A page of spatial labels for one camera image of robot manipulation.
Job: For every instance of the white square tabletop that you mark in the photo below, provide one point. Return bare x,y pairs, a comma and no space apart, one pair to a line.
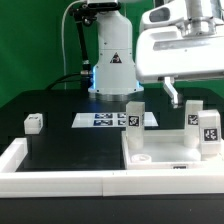
165,149

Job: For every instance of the white U-shaped obstacle fence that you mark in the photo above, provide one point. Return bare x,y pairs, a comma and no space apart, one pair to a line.
15,184

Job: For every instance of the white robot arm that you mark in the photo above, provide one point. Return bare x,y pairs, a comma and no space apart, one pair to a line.
115,73

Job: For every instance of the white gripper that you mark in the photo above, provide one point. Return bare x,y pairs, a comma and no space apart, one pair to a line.
164,52

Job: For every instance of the white sheet with fiducial markers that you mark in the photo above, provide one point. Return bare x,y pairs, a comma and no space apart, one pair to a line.
90,120

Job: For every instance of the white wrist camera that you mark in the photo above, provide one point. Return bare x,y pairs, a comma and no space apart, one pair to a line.
168,14

